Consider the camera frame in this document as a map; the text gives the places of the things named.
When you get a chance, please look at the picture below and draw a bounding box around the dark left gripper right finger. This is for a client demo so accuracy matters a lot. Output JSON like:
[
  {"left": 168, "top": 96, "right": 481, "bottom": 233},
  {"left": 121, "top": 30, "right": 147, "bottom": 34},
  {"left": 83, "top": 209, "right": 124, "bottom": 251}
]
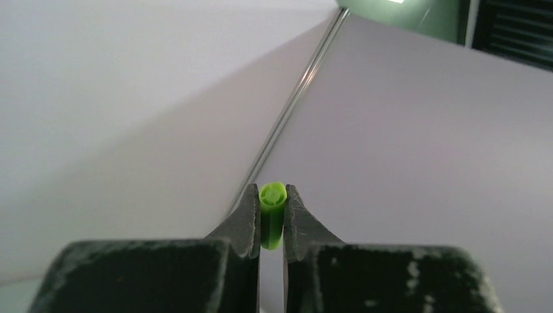
[{"left": 283, "top": 185, "right": 503, "bottom": 312}]

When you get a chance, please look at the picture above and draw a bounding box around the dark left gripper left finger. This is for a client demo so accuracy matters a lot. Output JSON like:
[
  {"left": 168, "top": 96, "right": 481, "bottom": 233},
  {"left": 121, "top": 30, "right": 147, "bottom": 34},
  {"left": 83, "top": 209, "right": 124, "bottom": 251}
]
[{"left": 29, "top": 184, "right": 260, "bottom": 312}]

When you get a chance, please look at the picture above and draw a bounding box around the light green pen cap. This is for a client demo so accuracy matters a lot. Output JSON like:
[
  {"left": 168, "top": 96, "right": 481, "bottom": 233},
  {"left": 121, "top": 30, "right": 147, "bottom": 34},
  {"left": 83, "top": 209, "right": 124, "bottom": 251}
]
[{"left": 258, "top": 181, "right": 288, "bottom": 250}]

